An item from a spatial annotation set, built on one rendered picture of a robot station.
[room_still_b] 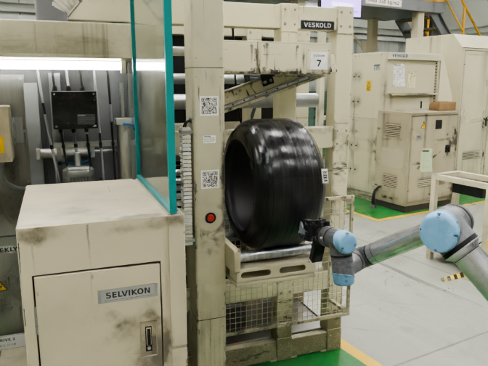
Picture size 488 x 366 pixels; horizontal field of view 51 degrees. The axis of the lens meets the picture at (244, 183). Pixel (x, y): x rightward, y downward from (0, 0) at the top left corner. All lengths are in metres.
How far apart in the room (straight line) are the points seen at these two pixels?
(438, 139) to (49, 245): 6.08
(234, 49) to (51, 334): 1.45
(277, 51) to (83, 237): 1.42
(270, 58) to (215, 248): 0.89
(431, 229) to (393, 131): 5.19
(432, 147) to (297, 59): 4.62
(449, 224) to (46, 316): 1.10
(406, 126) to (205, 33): 4.82
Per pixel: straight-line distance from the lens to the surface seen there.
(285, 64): 2.42
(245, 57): 2.35
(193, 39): 2.01
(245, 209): 2.45
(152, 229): 1.32
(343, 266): 1.79
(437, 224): 1.58
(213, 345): 2.30
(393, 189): 6.82
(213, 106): 2.02
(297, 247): 2.19
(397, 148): 6.71
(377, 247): 1.86
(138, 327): 1.40
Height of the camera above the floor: 1.60
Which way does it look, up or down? 11 degrees down
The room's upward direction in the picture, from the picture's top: straight up
